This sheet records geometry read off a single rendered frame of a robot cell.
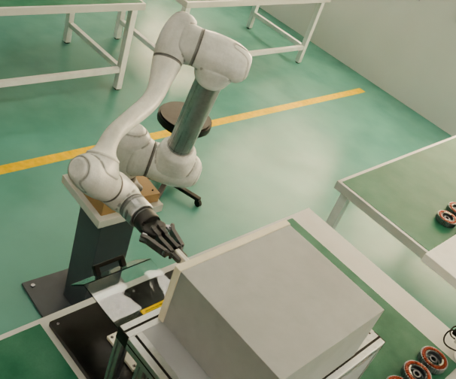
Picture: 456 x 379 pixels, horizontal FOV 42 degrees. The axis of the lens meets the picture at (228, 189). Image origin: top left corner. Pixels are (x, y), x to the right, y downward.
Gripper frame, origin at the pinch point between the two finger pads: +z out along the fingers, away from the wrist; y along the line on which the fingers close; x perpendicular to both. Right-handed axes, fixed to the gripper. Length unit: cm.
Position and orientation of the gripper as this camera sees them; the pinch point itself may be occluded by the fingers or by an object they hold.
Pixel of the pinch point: (183, 260)
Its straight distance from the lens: 173.9
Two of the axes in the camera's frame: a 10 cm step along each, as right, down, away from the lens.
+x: 2.8, -7.7, -5.7
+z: 6.4, 5.9, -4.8
